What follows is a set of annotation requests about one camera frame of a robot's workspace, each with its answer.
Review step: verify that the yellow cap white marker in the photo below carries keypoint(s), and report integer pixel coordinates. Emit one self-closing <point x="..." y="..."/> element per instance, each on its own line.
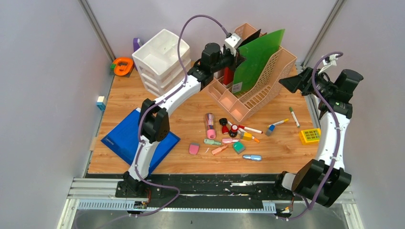
<point x="279" y="122"/>

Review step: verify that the red round stamp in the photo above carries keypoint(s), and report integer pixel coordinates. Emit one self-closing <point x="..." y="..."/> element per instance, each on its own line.
<point x="233" y="131"/>

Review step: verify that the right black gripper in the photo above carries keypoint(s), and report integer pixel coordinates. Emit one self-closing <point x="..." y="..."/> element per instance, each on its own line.
<point x="293" y="83"/>

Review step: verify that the red black stamp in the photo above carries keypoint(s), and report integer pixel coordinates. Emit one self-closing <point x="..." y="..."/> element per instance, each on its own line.
<point x="224" y="122"/>

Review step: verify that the blue grey eraser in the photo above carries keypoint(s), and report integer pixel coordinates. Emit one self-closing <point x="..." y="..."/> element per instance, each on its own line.
<point x="270" y="130"/>

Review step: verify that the red folder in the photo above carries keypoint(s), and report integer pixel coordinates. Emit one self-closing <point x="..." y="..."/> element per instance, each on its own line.
<point x="229" y="73"/>

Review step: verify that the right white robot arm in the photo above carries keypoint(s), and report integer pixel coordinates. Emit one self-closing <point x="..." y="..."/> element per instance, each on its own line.
<point x="323" y="179"/>

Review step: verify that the green cap white marker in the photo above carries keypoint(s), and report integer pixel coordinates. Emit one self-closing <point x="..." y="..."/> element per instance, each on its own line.
<point x="294" y="117"/>

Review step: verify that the yellow small crate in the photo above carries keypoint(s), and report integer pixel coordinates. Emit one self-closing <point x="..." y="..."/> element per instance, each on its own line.
<point x="310" y="136"/>

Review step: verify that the teal eraser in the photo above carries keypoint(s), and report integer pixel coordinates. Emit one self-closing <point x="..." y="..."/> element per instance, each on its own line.
<point x="238" y="147"/>

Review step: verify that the purple object at wall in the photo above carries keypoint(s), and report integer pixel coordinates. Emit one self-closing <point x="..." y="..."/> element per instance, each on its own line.
<point x="137" y="43"/>

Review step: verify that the red cap white marker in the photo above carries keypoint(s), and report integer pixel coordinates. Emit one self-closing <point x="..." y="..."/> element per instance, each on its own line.
<point x="250" y="129"/>

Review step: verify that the green folder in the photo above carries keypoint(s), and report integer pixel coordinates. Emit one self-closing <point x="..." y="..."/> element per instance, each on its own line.
<point x="256" y="54"/>

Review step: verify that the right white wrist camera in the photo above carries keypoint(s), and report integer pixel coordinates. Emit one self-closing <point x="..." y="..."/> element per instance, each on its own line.
<point x="329" y="61"/>

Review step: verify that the orange mini highlighter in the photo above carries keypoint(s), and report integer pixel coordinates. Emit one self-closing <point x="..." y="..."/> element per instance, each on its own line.
<point x="219" y="149"/>

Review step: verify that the white plastic drawer unit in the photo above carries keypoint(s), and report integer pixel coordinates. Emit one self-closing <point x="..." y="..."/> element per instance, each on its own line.
<point x="157" y="63"/>

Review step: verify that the orange tape dispenser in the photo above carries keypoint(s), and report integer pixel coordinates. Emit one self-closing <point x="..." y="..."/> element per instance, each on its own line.
<point x="122" y="66"/>

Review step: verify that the pink mini highlighter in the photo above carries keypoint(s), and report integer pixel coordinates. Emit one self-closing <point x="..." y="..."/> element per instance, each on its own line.
<point x="230" y="140"/>

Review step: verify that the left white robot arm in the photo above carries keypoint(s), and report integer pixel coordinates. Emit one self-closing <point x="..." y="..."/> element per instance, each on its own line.
<point x="154" y="123"/>

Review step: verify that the blue folder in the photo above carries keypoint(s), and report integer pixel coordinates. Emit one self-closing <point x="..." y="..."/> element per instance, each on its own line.
<point x="123" y="141"/>

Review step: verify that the yellow mini highlighter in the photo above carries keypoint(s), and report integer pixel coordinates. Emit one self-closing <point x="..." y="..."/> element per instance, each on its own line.
<point x="248" y="136"/>

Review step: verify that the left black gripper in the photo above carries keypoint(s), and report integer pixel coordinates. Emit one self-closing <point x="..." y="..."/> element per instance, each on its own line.
<point x="236" y="59"/>

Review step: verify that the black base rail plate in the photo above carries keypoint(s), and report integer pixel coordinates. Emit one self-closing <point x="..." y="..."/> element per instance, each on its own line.
<point x="243" y="191"/>

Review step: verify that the pink highlighter pack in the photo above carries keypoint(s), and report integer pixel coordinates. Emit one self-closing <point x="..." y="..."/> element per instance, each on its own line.
<point x="210" y="129"/>

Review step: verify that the green mini highlighter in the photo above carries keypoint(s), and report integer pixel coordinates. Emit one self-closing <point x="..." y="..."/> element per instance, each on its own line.
<point x="212" y="142"/>

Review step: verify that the blue white small block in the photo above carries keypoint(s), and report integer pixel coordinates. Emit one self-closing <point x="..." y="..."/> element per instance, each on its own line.
<point x="101" y="103"/>

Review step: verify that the pink eraser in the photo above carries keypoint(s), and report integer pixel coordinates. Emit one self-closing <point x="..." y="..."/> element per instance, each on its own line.
<point x="194" y="148"/>

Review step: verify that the blue mini highlighter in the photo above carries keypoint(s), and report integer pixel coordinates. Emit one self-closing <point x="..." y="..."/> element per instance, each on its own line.
<point x="252" y="157"/>

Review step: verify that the pink plastic file organizer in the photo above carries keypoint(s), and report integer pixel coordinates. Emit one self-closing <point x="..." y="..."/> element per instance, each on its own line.
<point x="242" y="106"/>

